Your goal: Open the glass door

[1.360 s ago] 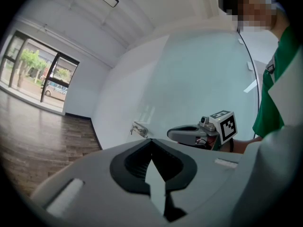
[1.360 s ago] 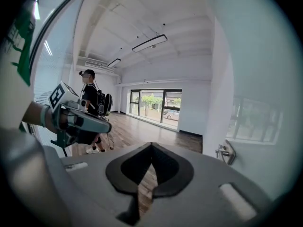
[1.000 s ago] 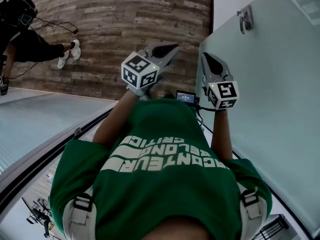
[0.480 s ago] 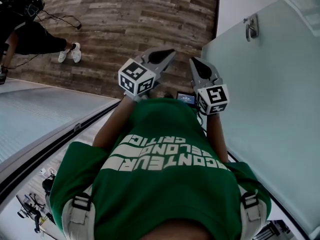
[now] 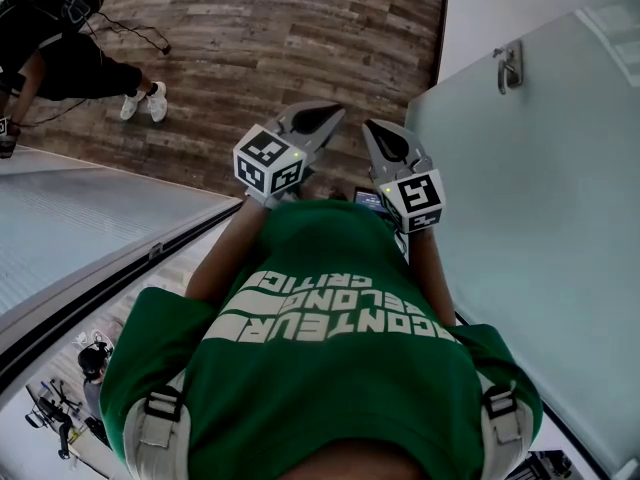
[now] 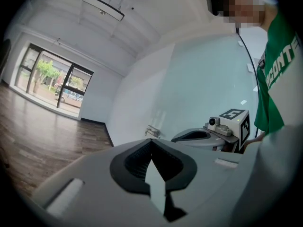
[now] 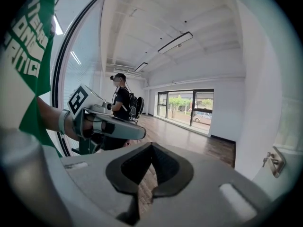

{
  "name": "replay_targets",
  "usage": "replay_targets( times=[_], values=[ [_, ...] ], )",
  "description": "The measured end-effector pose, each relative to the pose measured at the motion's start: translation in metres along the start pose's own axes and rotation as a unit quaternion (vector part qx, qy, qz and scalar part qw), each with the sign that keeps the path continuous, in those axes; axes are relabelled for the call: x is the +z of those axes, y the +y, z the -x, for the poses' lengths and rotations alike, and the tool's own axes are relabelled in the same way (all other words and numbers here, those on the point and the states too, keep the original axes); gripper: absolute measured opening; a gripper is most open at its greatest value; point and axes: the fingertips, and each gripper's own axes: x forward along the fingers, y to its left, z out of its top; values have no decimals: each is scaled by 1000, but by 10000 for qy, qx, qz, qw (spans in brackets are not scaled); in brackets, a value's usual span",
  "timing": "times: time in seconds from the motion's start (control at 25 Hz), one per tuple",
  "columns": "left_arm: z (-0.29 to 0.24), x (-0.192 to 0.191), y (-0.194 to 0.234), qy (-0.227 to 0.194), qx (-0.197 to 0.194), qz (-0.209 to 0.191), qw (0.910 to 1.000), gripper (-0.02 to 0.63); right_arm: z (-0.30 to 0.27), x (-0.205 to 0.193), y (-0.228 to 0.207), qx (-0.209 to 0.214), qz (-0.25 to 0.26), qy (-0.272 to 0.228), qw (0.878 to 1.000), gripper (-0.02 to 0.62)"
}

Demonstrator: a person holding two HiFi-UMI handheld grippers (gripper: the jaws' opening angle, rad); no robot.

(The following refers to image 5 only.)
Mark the grey wrist band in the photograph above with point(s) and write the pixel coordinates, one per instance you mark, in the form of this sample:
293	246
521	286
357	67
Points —
270	200

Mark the glass partition with blinds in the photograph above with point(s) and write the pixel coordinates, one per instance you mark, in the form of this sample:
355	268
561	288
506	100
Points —
75	228

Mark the person's right shoe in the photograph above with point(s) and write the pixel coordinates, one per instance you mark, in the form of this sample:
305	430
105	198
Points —
337	195

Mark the black tripod stand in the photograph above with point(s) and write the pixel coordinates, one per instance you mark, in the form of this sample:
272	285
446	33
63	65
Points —
52	418

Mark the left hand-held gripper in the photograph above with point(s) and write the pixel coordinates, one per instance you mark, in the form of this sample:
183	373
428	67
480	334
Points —
262	160

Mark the black screen device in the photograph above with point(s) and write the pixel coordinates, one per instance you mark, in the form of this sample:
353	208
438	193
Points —
370	200

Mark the frosted glass door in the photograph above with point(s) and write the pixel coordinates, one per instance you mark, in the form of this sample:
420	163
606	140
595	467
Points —
525	218

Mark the person's right forearm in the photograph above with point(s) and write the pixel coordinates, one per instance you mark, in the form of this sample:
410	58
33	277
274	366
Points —
430	278

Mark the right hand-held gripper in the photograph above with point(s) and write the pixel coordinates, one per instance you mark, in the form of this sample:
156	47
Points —
415	198

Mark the person's left forearm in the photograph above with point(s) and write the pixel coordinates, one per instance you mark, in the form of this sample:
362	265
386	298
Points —
225	258

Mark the green printed t-shirt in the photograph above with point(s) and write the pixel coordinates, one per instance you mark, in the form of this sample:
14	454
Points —
325	368

